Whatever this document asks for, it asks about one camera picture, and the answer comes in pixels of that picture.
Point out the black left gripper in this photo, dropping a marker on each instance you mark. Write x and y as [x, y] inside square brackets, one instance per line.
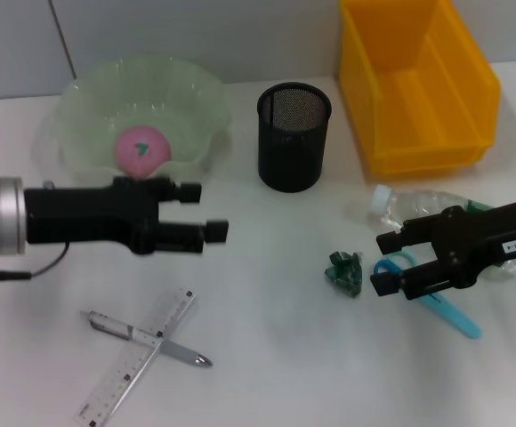
[84, 213]

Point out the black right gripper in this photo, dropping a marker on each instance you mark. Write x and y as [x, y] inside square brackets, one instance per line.
[485, 240]

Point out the clear green-label water bottle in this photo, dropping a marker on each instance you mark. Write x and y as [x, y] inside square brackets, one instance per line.
[418, 202]

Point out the pink toy peach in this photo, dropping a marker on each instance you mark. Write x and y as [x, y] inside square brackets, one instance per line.
[129, 164]

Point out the blue capped scissors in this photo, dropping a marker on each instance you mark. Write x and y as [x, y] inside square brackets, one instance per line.
[458, 324]

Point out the black mesh pen holder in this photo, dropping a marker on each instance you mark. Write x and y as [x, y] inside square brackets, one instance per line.
[291, 155]

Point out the translucent green fruit bowl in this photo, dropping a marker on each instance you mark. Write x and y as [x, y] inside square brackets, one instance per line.
[107, 98]

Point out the yellow plastic bin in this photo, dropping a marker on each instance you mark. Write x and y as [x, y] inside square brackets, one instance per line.
[440, 147]

